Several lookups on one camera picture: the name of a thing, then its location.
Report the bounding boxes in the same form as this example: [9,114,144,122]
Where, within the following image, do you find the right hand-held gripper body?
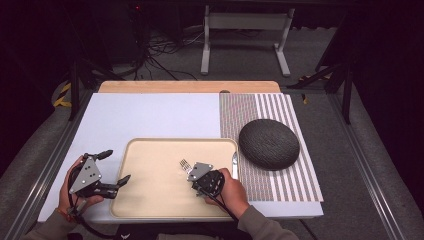
[187,162,225,198]

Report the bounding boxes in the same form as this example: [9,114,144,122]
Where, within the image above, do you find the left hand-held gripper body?
[68,153,118,200]

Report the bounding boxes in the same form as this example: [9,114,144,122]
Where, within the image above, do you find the wooden-handled fork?
[179,158,194,175]

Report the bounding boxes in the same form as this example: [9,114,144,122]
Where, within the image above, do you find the wooden-handled knife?
[231,151,240,180]

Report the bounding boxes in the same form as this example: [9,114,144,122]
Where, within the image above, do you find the beige tray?
[109,137,244,219]

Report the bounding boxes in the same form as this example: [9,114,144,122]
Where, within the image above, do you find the dark textured round plate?
[238,118,301,172]

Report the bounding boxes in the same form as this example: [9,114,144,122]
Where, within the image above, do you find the person's left hand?
[59,154,105,214]

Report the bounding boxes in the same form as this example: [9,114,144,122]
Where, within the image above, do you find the person's right hand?
[203,167,250,219]

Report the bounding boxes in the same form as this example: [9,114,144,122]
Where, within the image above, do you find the red wristband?
[54,207,76,223]

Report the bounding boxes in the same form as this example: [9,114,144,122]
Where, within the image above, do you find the person's dark clothing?
[113,221,253,240]

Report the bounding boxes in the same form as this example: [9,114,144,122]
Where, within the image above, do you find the white board sheet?
[37,92,324,224]

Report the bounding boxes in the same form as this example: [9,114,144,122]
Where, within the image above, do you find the yellow and black tape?
[53,82,73,108]

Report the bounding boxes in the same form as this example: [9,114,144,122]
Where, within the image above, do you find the black stand legs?
[68,56,124,122]
[288,63,354,125]

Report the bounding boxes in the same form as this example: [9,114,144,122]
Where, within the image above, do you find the striped place mat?
[219,92,324,203]

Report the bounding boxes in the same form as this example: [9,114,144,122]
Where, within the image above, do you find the dark box with red light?
[126,3,148,64]

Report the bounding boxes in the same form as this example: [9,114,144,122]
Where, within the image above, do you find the grey metal stand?
[199,4,296,78]

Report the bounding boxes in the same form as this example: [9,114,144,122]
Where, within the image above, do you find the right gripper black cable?
[199,189,240,223]

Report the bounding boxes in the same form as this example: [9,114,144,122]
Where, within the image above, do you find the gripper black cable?
[66,166,118,240]
[199,189,240,223]

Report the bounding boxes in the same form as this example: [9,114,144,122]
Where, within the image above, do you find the aluminium frame rail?
[3,89,94,240]
[328,93,408,240]

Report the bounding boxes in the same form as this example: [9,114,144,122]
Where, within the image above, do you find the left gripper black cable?
[66,166,118,240]

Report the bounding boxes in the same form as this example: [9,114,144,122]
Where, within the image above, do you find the tangle of floor cables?
[133,29,201,81]

